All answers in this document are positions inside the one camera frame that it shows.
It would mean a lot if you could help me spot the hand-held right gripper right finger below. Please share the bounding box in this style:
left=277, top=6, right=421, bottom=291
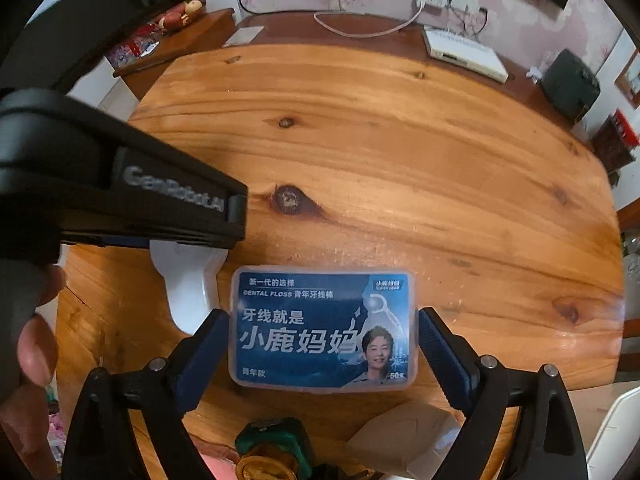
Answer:
left=417, top=306, right=590, bottom=480

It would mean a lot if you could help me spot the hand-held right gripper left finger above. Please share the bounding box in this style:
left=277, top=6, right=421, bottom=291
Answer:
left=61, top=308, right=231, bottom=480

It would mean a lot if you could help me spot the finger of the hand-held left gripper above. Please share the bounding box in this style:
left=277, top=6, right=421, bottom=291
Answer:
left=59, top=220, right=248, bottom=252

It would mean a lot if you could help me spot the white plastic scraper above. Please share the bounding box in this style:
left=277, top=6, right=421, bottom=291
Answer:
left=149, top=240, right=228, bottom=336

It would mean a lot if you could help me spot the beige rectangular box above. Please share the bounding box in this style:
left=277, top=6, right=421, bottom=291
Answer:
left=346, top=400, right=463, bottom=480

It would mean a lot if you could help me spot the green glass bottle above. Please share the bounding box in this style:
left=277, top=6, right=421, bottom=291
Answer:
left=234, top=417, right=313, bottom=480

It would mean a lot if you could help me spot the blue dental floss box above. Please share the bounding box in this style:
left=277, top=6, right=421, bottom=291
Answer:
left=227, top=263, right=420, bottom=391

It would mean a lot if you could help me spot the white plastic tray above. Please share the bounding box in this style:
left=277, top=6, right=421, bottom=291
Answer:
left=585, top=382, right=640, bottom=480

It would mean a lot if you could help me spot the person's left hand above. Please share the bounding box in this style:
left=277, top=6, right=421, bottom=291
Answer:
left=16, top=266, right=67, bottom=387

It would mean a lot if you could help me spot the red printed box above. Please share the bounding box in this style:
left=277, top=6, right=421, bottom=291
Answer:
left=107, top=30, right=161, bottom=68

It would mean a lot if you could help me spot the bowl of fruit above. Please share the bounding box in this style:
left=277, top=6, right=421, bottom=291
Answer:
left=150, top=0, right=207, bottom=33

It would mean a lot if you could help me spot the wooden side cabinet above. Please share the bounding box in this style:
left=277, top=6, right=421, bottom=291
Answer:
left=112, top=7, right=236, bottom=103

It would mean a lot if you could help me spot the grey flat pad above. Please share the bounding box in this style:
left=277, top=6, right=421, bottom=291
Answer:
left=222, top=27, right=262, bottom=48

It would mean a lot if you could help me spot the tall dark red-lidded tin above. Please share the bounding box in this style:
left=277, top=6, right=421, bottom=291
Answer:
left=592, top=110, right=640, bottom=171

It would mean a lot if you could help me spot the dark green air fryer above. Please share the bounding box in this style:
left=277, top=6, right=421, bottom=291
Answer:
left=541, top=49, right=601, bottom=121

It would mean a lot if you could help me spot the white set-top box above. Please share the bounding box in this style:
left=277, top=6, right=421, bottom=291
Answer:
left=422, top=25, right=509, bottom=83

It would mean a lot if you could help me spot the white cable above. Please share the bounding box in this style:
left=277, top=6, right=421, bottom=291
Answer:
left=314, top=2, right=426, bottom=38

